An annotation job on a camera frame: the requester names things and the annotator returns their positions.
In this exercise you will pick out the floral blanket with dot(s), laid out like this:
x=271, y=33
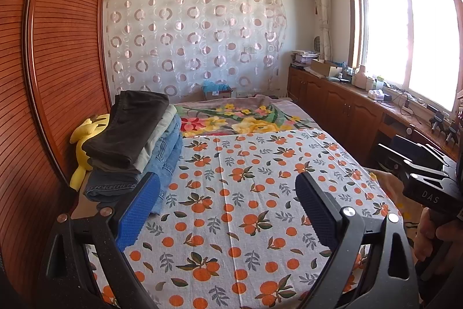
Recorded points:
x=246, y=117

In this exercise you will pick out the blue bag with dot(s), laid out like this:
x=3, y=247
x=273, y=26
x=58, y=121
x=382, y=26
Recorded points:
x=216, y=89

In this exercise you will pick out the long wooden cabinet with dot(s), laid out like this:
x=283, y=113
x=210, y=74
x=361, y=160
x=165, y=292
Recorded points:
x=340, y=110

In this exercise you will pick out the black pants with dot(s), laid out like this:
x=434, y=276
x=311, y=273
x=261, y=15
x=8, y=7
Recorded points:
x=126, y=128

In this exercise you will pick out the wood framed window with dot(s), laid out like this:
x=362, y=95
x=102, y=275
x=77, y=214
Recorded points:
x=408, y=30

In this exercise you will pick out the white plastic jug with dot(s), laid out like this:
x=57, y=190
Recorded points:
x=358, y=77

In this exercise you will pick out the circle pattern sheer curtain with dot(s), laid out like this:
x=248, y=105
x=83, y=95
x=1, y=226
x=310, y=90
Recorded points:
x=195, y=41

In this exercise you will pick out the yellow plush toy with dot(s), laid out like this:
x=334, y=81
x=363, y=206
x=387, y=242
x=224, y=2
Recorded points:
x=81, y=135

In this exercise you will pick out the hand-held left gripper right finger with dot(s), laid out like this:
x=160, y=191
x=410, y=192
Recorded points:
x=318, y=211

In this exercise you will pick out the white tissue pack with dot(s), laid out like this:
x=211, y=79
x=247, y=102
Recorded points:
x=376, y=94

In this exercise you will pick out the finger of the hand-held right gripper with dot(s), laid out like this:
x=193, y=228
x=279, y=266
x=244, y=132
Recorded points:
x=392, y=155
x=416, y=146

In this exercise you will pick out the person's right hand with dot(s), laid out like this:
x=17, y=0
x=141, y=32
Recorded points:
x=423, y=236

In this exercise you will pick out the pile of papers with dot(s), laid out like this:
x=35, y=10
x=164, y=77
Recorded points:
x=304, y=58

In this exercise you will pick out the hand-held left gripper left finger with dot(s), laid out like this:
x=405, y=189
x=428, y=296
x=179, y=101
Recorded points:
x=139, y=209

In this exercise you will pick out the orange fruit print bedsheet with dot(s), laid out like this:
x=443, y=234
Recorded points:
x=246, y=215

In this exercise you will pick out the open cardboard box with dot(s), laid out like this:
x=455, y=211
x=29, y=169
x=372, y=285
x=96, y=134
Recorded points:
x=323, y=68

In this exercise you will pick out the light blue folded jeans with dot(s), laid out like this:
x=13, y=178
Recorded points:
x=170, y=157

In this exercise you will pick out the grey-green folded pants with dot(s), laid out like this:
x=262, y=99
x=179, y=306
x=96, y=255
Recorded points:
x=159, y=135

